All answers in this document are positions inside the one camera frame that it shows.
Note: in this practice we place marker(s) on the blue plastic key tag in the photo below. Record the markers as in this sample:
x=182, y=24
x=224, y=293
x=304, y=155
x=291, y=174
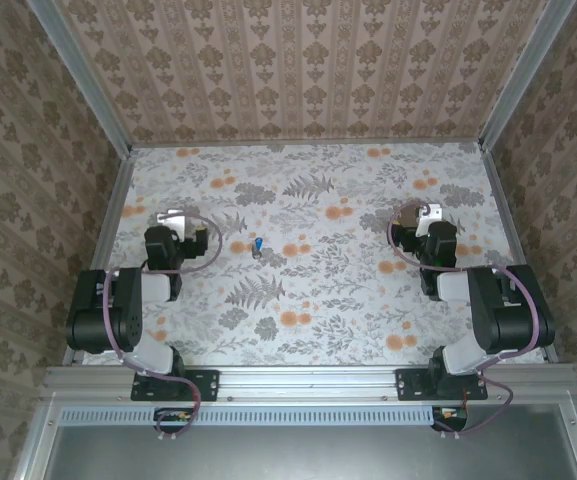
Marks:
x=257, y=243

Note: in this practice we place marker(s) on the aluminium side rail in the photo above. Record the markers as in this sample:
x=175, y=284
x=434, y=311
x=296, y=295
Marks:
x=113, y=215
x=505, y=215

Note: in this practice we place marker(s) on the aluminium mounting rail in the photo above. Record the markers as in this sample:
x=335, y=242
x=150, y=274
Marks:
x=308, y=382

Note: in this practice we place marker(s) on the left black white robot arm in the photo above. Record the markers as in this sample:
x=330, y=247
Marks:
x=128, y=310

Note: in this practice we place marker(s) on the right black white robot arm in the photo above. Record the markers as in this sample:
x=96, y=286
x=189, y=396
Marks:
x=498, y=310

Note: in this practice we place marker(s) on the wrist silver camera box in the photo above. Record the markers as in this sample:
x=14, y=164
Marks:
x=429, y=215
x=173, y=220

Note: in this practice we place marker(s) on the grey metal sheet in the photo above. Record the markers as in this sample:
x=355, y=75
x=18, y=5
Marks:
x=318, y=455

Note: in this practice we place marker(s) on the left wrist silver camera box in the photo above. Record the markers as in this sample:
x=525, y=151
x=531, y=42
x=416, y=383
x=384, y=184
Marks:
x=173, y=220

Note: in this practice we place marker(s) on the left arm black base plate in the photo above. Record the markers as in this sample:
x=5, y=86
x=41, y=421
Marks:
x=203, y=385

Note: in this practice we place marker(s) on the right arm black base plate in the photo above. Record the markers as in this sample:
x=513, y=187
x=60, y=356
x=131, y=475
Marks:
x=413, y=385

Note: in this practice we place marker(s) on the aluminium frame post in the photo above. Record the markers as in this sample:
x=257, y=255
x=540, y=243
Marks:
x=515, y=80
x=80, y=80

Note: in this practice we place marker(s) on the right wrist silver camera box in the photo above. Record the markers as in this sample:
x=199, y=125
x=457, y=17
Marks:
x=429, y=215

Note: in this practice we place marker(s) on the metal keyring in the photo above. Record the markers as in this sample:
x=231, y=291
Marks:
x=257, y=254

